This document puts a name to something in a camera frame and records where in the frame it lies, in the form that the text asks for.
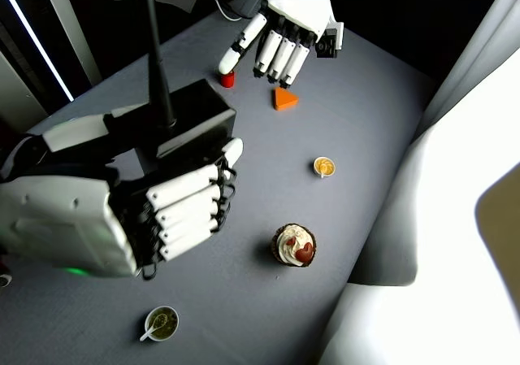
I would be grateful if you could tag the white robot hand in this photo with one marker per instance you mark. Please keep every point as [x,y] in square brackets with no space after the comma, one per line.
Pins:
[61,218]
[298,3]

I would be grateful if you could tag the black walkie-talkie radio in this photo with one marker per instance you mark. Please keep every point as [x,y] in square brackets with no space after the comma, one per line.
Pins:
[195,109]

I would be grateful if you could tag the grey box device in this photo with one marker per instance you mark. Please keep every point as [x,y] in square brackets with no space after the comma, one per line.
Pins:
[248,1]

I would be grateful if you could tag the orange triangle block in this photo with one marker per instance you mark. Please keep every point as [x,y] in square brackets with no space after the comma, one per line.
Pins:
[283,98]

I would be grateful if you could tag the red cylinder block white cross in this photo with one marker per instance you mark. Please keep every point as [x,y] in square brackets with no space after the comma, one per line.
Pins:
[227,80]

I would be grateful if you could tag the white bowl green soup spoon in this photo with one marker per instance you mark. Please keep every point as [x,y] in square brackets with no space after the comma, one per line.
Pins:
[163,323]

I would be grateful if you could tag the small white cup orange drink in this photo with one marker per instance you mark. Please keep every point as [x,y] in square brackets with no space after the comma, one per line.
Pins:
[324,166]

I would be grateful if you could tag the white light bar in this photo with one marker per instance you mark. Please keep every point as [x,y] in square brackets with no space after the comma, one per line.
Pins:
[36,40]

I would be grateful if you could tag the grey table cloth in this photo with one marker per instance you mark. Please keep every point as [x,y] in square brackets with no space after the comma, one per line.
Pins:
[243,300]

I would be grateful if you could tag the toy cupcake white cream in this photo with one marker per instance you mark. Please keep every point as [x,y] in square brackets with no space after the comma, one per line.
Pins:
[294,245]

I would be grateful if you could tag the white backdrop curtain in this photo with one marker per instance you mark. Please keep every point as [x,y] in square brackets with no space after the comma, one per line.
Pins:
[447,218]

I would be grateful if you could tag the beige panel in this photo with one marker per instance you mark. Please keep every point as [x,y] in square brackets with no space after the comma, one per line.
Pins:
[501,239]

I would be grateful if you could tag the black wrist camera white bracket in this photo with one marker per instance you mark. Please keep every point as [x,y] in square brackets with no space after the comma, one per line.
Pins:
[328,46]

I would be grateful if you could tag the grey upright post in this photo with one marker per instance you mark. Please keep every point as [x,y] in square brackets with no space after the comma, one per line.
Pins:
[69,23]

